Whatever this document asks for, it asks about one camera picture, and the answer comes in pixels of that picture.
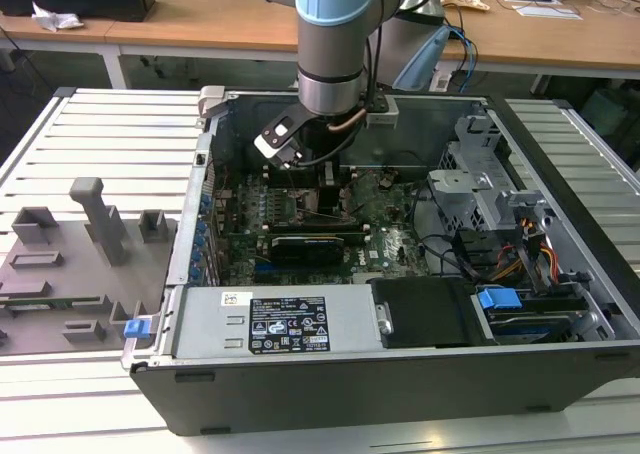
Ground blue cable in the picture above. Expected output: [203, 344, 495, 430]
[448, 23, 480, 95]

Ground blue case latch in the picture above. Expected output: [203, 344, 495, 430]
[123, 317, 151, 341]

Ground green RAM stick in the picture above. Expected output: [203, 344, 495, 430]
[0, 297, 104, 309]

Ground wooden desk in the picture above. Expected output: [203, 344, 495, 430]
[0, 0, 640, 83]

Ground black open PC case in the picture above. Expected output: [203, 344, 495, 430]
[122, 84, 640, 436]

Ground black RAM slot bank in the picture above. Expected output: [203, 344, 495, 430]
[224, 222, 372, 244]
[263, 166, 357, 188]

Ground metal drive cage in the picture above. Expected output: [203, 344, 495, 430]
[427, 113, 552, 236]

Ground coloured wire bundle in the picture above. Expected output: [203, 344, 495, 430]
[494, 217, 559, 286]

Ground CPU socket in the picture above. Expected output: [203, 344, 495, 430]
[293, 187, 354, 225]

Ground black plastic shroud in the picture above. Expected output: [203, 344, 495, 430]
[369, 276, 482, 350]

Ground pale blue teach pendant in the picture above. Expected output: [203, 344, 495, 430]
[392, 23, 451, 90]

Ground hard disk in blue carrier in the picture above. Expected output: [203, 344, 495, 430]
[472, 283, 589, 346]

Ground black cable in case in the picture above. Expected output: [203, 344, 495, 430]
[413, 183, 477, 280]

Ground grey power supply unit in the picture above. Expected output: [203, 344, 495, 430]
[172, 286, 385, 360]

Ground white papers on desk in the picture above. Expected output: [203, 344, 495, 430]
[493, 0, 584, 22]

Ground crumpled white paper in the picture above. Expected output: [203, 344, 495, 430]
[30, 1, 85, 32]

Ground green motherboard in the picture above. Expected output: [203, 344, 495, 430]
[212, 166, 432, 288]

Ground black graphics card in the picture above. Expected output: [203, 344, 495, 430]
[269, 233, 346, 268]

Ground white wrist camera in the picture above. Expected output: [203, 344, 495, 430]
[253, 115, 305, 169]

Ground grey case handle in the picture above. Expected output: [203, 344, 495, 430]
[197, 84, 229, 121]

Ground grey parts rack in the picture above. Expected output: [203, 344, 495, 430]
[0, 176, 179, 356]

